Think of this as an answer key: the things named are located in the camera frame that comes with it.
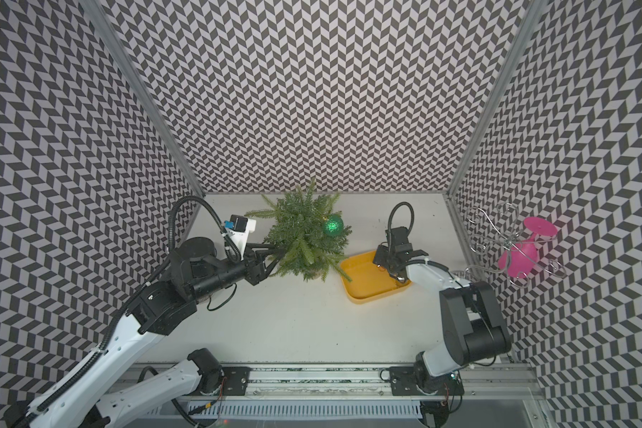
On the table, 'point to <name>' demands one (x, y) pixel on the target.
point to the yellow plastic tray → (369, 282)
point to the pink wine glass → (518, 259)
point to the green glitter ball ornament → (333, 225)
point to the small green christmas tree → (294, 223)
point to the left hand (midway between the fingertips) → (278, 254)
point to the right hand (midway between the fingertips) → (385, 261)
